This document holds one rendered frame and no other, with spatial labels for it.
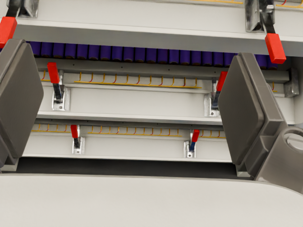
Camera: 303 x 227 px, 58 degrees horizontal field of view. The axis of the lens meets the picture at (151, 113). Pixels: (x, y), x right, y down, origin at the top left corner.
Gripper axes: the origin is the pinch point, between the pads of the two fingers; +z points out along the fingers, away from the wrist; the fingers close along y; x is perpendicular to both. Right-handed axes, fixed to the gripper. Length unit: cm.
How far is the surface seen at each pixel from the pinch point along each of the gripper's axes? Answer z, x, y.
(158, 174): 30, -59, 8
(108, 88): 27.2, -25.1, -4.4
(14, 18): 16.2, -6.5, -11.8
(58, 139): 31, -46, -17
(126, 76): 29.7, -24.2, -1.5
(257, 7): 20.1, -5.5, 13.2
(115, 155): 28, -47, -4
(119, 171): 30, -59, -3
